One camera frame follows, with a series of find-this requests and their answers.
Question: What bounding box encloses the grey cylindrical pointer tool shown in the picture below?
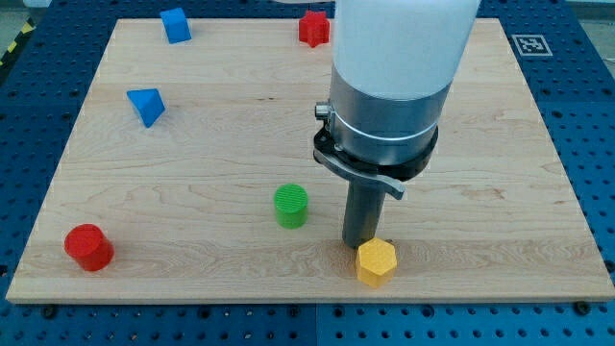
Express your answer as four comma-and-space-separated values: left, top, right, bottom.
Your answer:
342, 182, 385, 249

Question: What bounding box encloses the red cylinder block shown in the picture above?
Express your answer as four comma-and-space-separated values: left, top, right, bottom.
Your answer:
63, 224, 114, 271

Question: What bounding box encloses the red star block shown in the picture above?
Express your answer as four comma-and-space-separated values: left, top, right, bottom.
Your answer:
298, 10, 331, 48

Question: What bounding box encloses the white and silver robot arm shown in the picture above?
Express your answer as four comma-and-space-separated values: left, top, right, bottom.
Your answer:
314, 0, 480, 199

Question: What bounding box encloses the yellow hexagon block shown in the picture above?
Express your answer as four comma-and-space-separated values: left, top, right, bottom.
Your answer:
356, 237, 398, 288

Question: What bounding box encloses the blue cube block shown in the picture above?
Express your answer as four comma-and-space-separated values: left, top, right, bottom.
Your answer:
160, 8, 191, 44

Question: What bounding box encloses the light wooden board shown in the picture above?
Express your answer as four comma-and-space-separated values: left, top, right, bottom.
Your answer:
7, 19, 614, 305

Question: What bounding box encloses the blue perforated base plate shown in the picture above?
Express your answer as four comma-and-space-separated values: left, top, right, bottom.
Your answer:
1, 0, 614, 345

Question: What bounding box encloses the blue triangle block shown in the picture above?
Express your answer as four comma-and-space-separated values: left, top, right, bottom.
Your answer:
126, 88, 165, 128

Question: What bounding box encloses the green cylinder block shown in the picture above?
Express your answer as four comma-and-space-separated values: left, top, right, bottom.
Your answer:
273, 184, 308, 229

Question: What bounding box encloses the white fiducial marker tag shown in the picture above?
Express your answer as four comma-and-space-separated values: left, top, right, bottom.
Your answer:
511, 34, 553, 57

